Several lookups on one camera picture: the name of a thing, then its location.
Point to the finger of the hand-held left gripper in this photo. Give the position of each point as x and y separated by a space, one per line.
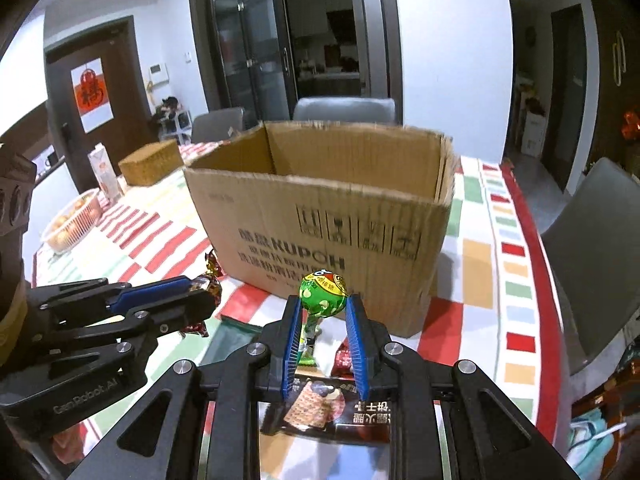
185 310
150 294

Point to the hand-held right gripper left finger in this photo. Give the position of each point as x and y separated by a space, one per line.
292 355

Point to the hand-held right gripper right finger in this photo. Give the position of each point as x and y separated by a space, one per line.
357 355

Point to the shiny twist-wrapped candy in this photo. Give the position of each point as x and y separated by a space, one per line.
196 329
212 285

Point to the green lollipop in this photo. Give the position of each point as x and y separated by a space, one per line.
322 292

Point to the brown cardboard box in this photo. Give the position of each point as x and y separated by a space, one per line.
325 230

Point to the red wrapped candy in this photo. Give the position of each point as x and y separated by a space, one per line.
344 360

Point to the dark green snack packet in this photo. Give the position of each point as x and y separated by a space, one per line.
230 342

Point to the dark cracker packet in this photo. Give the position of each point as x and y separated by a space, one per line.
325 412

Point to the white plastic basket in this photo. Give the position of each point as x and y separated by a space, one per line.
75 230

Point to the pile of oranges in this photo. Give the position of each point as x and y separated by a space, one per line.
70 220

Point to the woven wicker box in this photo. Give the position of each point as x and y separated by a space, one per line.
150 162

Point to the white and orange drink carton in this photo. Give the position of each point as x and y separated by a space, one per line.
106 170

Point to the striped colourful tablecloth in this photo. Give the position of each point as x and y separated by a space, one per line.
490 260

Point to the dark mug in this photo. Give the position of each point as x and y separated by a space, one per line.
53 160

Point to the white storage shelf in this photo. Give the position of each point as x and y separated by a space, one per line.
172 120

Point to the red and white door poster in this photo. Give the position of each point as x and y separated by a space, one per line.
91 95

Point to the dark wooden door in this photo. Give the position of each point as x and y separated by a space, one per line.
125 85

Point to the wide grey dining chair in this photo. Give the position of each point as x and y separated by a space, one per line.
345 110

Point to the light blue cloth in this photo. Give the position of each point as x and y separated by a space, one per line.
595 440

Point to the sliding glass door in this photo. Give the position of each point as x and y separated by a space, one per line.
250 45

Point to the white cardboard box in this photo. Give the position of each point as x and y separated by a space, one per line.
534 132

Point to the black range hood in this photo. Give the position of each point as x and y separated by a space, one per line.
340 26

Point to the dark wardrobe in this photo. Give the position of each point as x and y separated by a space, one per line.
617 85

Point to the white wall intercom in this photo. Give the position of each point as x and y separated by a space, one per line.
158 74

